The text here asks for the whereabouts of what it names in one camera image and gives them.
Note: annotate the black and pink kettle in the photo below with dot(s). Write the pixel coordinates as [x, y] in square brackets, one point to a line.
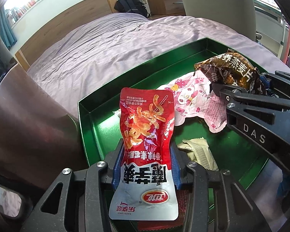
[38, 138]

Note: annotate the purple bed sheet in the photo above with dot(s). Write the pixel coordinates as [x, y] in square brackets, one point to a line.
[97, 52]

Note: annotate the teal curtain left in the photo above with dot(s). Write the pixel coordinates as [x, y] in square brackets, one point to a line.
[6, 32]

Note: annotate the white desk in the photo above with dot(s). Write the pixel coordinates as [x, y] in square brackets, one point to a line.
[270, 23]

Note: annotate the pink cartoon shaped packet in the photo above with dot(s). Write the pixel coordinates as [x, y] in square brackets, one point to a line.
[194, 98]

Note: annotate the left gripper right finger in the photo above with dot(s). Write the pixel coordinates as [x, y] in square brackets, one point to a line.
[233, 207]

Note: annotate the brown oat snack packet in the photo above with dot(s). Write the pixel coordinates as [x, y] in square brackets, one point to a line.
[234, 69]

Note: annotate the black backpack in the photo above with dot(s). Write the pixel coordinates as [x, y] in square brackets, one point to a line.
[132, 6]

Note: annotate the wooden headboard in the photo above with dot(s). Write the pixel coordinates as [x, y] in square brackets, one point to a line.
[79, 14]

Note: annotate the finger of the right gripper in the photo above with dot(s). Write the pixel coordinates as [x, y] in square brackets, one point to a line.
[277, 84]
[233, 94]

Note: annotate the red white spicy snack pouch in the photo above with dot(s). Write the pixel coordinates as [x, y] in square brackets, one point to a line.
[146, 190]

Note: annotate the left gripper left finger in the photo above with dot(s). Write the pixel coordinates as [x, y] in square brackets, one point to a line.
[75, 201]

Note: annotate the wooden nightstand drawers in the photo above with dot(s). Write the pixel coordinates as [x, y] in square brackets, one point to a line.
[163, 8]

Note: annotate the row of books on shelf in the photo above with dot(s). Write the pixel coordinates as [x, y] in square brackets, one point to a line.
[33, 0]

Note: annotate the beige green snack packet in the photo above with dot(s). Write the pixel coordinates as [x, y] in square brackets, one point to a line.
[197, 150]

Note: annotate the beige office chair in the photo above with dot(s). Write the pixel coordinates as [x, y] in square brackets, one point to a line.
[238, 15]

